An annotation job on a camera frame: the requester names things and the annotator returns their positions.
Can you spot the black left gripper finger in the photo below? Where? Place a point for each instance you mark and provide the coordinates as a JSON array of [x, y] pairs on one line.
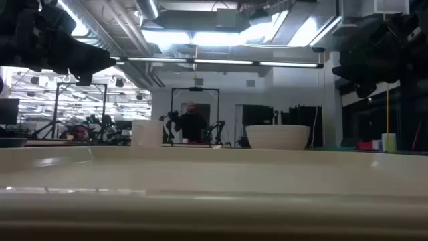
[[103, 62]]

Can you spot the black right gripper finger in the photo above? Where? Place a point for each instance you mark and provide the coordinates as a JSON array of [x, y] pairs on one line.
[[347, 73]]

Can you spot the white ceramic mug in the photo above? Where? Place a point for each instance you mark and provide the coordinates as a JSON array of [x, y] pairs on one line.
[[147, 134]]

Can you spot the white ribbed ceramic bowl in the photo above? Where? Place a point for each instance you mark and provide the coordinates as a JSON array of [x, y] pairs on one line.
[[277, 137]]

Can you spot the background black robot arm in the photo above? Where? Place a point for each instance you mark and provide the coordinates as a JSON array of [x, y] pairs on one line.
[[219, 130], [170, 122]]

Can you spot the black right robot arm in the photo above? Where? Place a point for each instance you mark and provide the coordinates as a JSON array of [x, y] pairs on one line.
[[418, 50]]

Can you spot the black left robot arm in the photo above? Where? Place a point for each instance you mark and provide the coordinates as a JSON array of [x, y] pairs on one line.
[[16, 33]]

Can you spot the beige plastic serving tray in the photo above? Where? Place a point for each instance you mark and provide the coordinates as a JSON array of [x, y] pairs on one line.
[[214, 174]]

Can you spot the black folding panels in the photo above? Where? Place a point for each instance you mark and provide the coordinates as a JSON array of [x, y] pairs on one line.
[[301, 124]]

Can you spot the person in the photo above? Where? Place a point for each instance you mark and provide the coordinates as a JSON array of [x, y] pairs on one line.
[[81, 132], [191, 125]]

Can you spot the red box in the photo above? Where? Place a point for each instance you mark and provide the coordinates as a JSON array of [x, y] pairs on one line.
[[365, 145]]

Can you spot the white and blue container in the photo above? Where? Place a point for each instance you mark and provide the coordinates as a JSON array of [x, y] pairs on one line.
[[377, 144]]

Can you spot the pale green roll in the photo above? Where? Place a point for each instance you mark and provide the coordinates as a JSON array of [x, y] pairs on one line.
[[389, 142]]

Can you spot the dark computer monitor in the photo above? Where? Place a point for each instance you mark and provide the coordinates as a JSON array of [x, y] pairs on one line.
[[8, 112]]

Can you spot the black monitor on stand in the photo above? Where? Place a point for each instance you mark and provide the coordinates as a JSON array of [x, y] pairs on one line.
[[257, 115]]

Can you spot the long ceiling light bar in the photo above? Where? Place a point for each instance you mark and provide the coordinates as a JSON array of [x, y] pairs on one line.
[[220, 61]]

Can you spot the black ceiling camera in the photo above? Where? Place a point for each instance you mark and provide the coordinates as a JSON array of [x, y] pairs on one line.
[[318, 49]]

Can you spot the black gantry frame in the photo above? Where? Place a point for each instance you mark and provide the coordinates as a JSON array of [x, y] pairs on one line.
[[218, 110], [56, 107]]

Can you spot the silver ceiling duct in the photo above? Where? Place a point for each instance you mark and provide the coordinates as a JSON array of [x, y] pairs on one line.
[[148, 8]]

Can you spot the grey wall vent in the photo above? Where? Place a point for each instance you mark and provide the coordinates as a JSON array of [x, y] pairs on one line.
[[250, 83], [199, 82]]

